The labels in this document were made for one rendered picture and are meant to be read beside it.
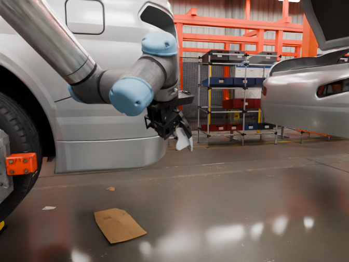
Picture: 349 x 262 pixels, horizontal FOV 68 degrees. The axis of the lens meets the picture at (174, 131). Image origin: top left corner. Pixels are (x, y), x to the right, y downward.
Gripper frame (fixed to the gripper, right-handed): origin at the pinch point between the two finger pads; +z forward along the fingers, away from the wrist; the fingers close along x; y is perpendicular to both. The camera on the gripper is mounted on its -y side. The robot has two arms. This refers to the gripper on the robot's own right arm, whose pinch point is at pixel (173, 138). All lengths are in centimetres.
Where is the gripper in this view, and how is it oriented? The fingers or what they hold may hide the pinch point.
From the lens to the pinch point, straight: 82.2
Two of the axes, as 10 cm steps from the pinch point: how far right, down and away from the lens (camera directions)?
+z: 0.5, 6.6, 7.5
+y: -6.3, 6.0, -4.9
